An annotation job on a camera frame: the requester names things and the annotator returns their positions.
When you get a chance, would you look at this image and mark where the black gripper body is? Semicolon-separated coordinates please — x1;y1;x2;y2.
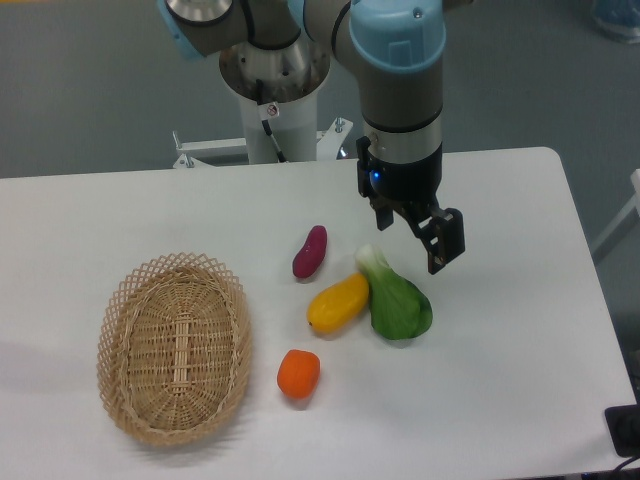
356;136;442;222

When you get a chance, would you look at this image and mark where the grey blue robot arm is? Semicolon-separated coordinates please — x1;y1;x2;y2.
158;1;465;273

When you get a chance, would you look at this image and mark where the purple sweet potato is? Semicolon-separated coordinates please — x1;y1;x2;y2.
292;225;328;279

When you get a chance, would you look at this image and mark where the green bok choy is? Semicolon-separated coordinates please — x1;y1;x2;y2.
355;244;433;341

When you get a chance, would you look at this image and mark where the yellow mango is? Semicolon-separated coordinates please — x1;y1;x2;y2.
306;273;369;334

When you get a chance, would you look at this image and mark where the orange fruit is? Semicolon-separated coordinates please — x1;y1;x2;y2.
277;349;321;400

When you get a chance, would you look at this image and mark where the white furniture leg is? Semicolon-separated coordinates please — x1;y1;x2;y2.
590;169;639;265

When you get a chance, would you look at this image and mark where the woven wicker basket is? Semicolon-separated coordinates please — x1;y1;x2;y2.
97;252;252;447

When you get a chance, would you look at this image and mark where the black device at table edge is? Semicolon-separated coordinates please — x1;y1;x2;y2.
604;404;639;458

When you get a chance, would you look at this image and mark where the blue object in corner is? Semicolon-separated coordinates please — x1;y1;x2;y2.
591;0;639;44

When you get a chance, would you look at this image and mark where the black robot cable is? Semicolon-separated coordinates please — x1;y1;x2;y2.
255;78;289;164

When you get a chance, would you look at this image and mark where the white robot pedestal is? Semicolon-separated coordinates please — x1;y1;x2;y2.
173;37;353;169

